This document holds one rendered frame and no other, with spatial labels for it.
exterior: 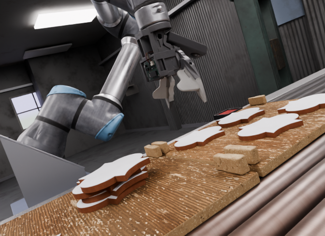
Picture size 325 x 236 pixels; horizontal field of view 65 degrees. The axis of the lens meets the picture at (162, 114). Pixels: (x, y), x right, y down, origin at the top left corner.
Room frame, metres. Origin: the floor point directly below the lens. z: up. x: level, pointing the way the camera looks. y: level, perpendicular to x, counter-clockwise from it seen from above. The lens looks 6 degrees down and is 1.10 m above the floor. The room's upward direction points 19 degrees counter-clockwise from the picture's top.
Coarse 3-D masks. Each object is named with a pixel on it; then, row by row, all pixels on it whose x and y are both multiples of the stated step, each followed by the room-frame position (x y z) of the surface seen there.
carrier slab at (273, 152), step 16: (272, 112) 0.66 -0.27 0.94; (320, 112) 0.52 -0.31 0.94; (224, 128) 0.66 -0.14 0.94; (304, 128) 0.46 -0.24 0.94; (320, 128) 0.44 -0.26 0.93; (208, 144) 0.56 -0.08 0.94; (224, 144) 0.52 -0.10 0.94; (240, 144) 0.49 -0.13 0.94; (256, 144) 0.46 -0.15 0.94; (272, 144) 0.43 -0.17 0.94; (288, 144) 0.41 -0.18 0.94; (304, 144) 0.41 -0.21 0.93; (192, 160) 0.50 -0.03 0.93; (208, 160) 0.46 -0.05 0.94; (272, 160) 0.37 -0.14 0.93
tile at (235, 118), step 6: (252, 108) 0.73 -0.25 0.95; (258, 108) 0.70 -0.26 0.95; (234, 114) 0.74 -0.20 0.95; (240, 114) 0.71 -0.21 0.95; (246, 114) 0.68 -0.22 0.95; (252, 114) 0.66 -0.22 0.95; (258, 114) 0.67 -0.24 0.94; (216, 120) 0.74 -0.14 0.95; (222, 120) 0.70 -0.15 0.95; (228, 120) 0.68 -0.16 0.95; (234, 120) 0.66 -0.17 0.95; (240, 120) 0.65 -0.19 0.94; (246, 120) 0.64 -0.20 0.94; (222, 126) 0.67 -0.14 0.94; (228, 126) 0.66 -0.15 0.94
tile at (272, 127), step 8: (264, 120) 0.56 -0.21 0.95; (272, 120) 0.54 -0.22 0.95; (280, 120) 0.52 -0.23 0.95; (288, 120) 0.50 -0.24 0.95; (296, 120) 0.48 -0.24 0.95; (240, 128) 0.57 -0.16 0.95; (248, 128) 0.54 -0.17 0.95; (256, 128) 0.52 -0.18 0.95; (264, 128) 0.50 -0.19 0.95; (272, 128) 0.48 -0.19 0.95; (280, 128) 0.47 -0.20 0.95; (288, 128) 0.48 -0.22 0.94; (240, 136) 0.51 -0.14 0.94; (248, 136) 0.49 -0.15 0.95; (256, 136) 0.48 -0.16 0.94; (264, 136) 0.48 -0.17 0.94; (272, 136) 0.47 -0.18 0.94
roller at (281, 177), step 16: (320, 144) 0.41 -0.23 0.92; (288, 160) 0.39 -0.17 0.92; (304, 160) 0.38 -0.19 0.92; (320, 160) 0.39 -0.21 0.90; (272, 176) 0.35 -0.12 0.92; (288, 176) 0.35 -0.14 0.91; (256, 192) 0.33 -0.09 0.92; (272, 192) 0.33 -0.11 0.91; (224, 208) 0.31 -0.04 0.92; (240, 208) 0.31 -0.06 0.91; (256, 208) 0.31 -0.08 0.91; (208, 224) 0.29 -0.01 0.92; (224, 224) 0.29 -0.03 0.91; (240, 224) 0.30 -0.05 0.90
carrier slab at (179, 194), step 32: (160, 160) 0.56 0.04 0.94; (160, 192) 0.39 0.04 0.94; (192, 192) 0.35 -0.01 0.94; (224, 192) 0.32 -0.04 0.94; (32, 224) 0.44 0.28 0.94; (64, 224) 0.39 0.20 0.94; (96, 224) 0.35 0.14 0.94; (128, 224) 0.32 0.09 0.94; (160, 224) 0.30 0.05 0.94; (192, 224) 0.29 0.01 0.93
